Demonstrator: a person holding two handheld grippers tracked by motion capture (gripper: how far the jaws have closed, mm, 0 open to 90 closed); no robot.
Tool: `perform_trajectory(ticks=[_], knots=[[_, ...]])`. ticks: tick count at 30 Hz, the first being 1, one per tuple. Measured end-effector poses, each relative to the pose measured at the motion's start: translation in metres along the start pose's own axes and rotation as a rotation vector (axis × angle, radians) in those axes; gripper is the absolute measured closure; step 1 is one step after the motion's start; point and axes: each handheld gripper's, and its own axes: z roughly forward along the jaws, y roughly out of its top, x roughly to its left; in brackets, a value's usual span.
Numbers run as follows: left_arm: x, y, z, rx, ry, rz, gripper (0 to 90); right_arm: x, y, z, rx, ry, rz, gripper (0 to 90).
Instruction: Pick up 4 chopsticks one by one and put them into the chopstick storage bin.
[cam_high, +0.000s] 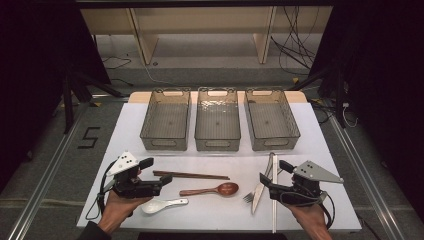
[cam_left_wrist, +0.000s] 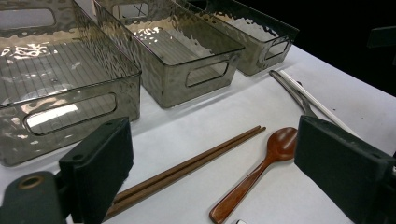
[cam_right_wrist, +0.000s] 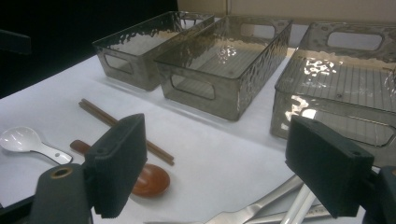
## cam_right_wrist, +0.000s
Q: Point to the smoky clear plastic bin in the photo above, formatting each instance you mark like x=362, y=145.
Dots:
x=336, y=93
x=137, y=70
x=199, y=105

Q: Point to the white ceramic spoon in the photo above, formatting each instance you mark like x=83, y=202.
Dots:
x=21, y=140

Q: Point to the steel table knife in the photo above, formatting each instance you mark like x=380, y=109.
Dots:
x=264, y=200

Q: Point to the brown wooden chopstick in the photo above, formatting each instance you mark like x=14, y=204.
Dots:
x=99, y=112
x=95, y=112

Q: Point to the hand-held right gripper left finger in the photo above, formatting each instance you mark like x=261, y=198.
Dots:
x=116, y=161

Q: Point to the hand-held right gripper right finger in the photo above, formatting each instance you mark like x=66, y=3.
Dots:
x=327, y=168

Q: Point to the brown wooden spoon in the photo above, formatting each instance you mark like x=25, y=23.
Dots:
x=152, y=182

